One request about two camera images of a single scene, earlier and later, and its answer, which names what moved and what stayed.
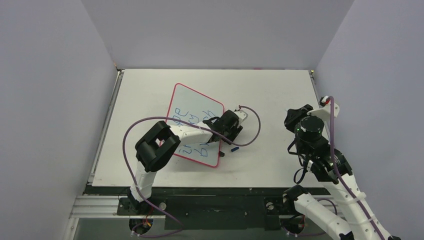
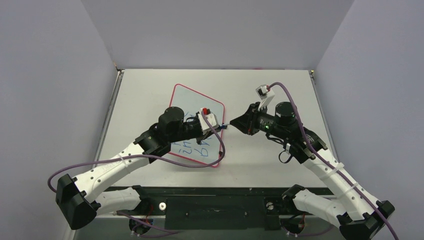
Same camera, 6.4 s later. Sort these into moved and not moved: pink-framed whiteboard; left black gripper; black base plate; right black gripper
Moved: right black gripper; left black gripper
Not moved: black base plate; pink-framed whiteboard
